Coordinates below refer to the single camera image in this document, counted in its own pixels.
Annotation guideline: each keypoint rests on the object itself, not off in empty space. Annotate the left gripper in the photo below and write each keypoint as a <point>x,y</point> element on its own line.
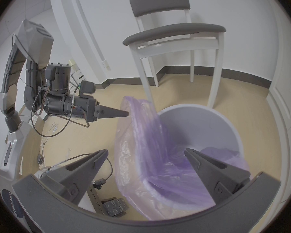
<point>77,107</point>

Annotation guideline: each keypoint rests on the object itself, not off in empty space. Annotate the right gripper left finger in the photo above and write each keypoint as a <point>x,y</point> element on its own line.
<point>82,176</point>

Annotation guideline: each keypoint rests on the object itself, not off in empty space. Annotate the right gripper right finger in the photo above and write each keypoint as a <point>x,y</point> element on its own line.
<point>215,176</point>

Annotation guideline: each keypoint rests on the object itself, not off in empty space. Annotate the purple plastic bag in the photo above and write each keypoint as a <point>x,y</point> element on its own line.
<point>160,173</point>

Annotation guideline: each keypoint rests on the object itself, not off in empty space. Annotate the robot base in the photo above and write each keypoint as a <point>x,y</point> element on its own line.
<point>9,196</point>

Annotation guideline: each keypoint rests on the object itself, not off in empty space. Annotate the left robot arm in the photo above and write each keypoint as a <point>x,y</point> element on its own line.
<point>36,42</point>

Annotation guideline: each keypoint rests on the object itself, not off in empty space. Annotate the white trash bin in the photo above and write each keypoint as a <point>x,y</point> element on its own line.
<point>196,127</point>

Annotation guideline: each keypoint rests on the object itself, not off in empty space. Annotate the small white chest of drawers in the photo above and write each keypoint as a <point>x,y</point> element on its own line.
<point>78,76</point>

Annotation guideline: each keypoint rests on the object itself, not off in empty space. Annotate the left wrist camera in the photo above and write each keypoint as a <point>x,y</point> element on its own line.
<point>87,87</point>

